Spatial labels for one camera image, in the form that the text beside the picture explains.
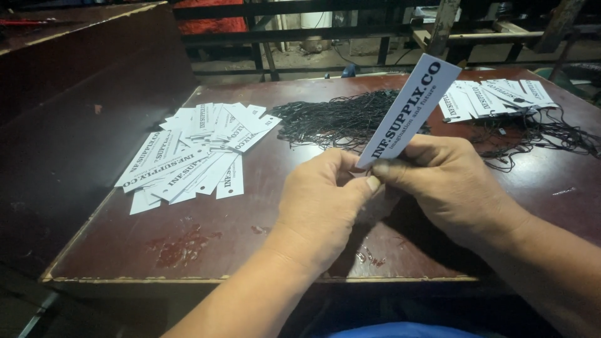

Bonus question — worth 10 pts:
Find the person's right hand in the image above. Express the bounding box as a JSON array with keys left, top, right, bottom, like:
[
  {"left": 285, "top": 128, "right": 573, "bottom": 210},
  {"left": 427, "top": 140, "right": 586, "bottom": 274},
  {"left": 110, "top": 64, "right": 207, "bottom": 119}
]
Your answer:
[{"left": 371, "top": 135, "right": 529, "bottom": 247}]

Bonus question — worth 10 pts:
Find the person's left hand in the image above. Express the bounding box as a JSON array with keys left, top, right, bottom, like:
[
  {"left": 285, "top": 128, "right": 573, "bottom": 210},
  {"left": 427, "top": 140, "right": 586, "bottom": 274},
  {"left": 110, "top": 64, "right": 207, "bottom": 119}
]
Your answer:
[{"left": 270, "top": 148, "right": 382, "bottom": 273}]

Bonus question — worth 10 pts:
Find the white printed paper tag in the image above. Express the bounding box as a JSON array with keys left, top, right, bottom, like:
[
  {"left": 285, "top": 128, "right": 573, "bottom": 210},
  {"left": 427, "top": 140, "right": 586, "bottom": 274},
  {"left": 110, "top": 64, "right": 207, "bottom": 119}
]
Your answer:
[{"left": 355, "top": 53, "right": 463, "bottom": 169}]

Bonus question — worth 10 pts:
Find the pile of strung white tags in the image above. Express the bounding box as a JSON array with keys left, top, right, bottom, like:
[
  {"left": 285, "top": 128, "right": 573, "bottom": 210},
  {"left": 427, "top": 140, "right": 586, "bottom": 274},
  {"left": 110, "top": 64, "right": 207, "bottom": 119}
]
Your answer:
[{"left": 438, "top": 78, "right": 559, "bottom": 124}]

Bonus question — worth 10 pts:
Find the pile of loose white tags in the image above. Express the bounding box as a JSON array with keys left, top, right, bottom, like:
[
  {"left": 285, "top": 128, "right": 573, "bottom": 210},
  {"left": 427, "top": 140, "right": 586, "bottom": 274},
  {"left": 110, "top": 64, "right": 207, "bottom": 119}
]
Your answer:
[{"left": 114, "top": 102, "right": 283, "bottom": 216}]

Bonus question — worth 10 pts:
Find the person's blue clothing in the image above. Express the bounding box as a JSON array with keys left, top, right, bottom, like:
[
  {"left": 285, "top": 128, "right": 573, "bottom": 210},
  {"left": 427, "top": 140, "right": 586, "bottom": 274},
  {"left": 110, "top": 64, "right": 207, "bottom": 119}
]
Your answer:
[{"left": 324, "top": 321, "right": 489, "bottom": 338}]

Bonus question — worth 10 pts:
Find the wooden bench with clutter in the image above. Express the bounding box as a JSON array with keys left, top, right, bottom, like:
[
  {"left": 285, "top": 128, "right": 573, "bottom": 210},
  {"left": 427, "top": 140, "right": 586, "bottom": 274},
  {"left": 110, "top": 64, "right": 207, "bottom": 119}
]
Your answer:
[{"left": 411, "top": 0, "right": 601, "bottom": 69}]

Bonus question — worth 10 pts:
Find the red fabric bundle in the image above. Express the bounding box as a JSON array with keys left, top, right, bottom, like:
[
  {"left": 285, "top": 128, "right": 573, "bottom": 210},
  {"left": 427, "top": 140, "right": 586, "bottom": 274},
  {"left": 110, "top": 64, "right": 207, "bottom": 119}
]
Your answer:
[{"left": 173, "top": 0, "right": 248, "bottom": 36}]

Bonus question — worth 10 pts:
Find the dark wooden side table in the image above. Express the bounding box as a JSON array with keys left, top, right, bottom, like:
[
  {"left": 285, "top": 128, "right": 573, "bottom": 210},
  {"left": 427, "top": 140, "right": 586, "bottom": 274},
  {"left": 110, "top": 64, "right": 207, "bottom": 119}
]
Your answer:
[{"left": 0, "top": 1, "right": 200, "bottom": 282}]

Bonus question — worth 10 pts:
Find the heap of black string loops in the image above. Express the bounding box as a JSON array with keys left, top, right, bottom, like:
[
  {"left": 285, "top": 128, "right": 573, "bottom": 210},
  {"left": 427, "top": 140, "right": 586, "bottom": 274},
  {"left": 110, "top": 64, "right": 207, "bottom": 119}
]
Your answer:
[{"left": 270, "top": 89, "right": 430, "bottom": 153}]

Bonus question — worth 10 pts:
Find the black metal frame rack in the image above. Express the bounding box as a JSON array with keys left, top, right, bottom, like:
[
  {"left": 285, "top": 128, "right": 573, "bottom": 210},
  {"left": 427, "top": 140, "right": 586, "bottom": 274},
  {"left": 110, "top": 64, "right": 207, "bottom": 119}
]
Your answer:
[{"left": 174, "top": 0, "right": 442, "bottom": 81}]

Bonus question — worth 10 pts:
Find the red handled tool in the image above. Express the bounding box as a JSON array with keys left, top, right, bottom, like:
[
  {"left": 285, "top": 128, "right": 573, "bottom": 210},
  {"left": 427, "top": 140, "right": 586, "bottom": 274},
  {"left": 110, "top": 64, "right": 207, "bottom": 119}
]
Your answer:
[{"left": 0, "top": 18, "right": 57, "bottom": 26}]

